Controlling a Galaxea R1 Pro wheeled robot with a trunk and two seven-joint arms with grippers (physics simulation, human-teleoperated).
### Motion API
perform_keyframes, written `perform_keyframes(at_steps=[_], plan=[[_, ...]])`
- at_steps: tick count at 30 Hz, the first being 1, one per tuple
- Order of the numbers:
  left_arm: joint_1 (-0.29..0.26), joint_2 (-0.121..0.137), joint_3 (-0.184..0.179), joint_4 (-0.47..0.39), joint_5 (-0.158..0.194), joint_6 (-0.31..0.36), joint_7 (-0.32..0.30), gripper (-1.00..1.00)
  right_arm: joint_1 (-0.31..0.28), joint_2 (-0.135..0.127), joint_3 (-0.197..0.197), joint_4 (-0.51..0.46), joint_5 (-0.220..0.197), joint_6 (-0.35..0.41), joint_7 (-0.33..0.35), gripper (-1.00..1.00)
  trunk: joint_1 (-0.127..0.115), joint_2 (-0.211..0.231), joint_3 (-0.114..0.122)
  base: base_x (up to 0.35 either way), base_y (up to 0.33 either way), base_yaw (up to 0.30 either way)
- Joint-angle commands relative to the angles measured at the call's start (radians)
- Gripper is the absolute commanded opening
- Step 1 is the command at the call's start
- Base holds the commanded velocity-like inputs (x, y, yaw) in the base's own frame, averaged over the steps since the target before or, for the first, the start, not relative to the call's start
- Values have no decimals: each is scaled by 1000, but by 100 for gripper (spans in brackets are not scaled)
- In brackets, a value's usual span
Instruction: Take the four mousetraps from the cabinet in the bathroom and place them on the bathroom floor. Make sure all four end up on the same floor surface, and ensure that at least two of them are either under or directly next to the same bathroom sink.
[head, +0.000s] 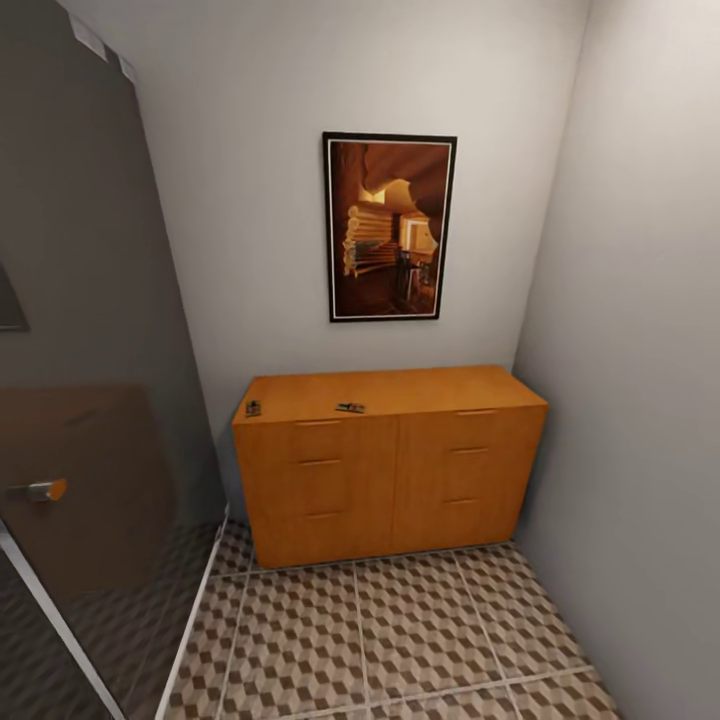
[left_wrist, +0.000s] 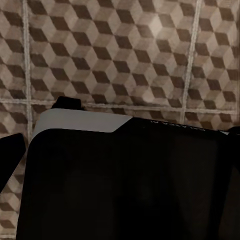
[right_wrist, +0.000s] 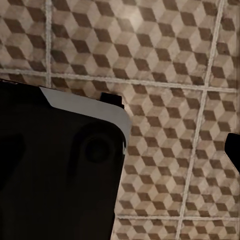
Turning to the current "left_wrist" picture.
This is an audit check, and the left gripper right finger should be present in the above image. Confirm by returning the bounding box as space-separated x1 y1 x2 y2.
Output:
224 132 240 173

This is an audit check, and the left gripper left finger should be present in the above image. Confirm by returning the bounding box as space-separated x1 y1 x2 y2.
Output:
0 133 26 193

